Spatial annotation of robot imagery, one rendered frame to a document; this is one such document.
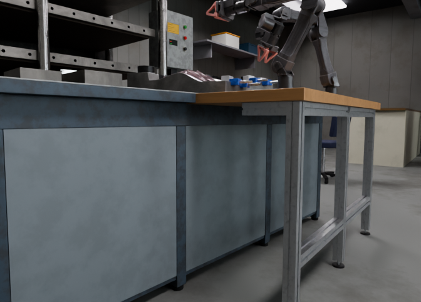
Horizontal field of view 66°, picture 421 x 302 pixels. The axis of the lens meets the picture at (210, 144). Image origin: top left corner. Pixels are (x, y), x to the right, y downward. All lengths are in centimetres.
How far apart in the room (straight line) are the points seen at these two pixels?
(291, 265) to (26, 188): 84
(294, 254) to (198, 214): 45
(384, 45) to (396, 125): 313
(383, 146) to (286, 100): 453
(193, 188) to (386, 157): 445
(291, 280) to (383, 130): 450
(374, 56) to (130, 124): 746
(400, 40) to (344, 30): 119
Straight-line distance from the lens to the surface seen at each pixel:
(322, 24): 191
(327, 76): 191
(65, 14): 203
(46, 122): 102
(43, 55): 188
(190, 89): 141
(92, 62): 204
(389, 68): 818
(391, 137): 552
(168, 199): 128
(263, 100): 111
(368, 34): 840
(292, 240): 115
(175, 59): 249
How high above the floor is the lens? 70
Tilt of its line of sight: 5 degrees down
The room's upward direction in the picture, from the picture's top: straight up
